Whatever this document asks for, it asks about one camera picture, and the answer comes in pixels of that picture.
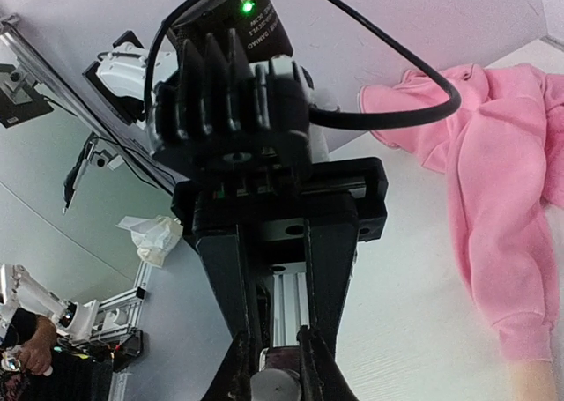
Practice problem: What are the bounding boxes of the crumpled white tissue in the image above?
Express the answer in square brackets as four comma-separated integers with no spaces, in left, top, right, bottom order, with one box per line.
[116,216,182,268]

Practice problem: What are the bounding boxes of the background camera stand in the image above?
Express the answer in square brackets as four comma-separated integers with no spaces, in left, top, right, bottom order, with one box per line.
[63,132,125,215]

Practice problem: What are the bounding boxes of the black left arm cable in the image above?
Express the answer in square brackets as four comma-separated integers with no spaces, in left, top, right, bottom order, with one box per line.
[145,0,460,131]

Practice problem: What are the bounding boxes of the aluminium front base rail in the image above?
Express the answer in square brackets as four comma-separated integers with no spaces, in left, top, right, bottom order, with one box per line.
[1,14,174,196]

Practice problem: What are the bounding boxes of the nail polish brush cap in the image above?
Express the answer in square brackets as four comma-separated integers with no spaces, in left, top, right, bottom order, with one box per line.
[250,368,302,401]

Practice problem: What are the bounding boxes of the mannequin hand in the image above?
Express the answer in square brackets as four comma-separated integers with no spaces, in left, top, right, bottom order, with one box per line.
[508,360,558,401]

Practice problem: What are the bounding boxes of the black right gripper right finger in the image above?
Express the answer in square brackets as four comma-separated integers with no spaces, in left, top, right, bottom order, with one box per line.
[297,326,357,401]

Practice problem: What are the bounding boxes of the person's hand in background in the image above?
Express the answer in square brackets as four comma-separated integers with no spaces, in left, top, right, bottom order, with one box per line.
[19,316,57,375]

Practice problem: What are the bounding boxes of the pink sweatshirt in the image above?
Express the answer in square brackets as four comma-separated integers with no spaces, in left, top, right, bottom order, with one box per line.
[375,63,563,361]

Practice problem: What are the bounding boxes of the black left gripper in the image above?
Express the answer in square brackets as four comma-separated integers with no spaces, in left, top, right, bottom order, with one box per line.
[149,0,361,344]

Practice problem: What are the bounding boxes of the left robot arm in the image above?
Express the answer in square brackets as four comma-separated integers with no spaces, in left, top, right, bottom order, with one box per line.
[86,0,387,347]

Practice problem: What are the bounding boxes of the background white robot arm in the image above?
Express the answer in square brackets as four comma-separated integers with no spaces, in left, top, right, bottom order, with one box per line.
[1,264,356,400]

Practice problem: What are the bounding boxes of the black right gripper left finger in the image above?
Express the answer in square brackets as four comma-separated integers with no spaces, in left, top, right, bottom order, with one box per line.
[206,330,260,401]

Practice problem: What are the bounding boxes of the purple nail polish bottle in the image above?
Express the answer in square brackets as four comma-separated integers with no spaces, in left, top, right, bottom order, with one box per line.
[258,346,301,375]

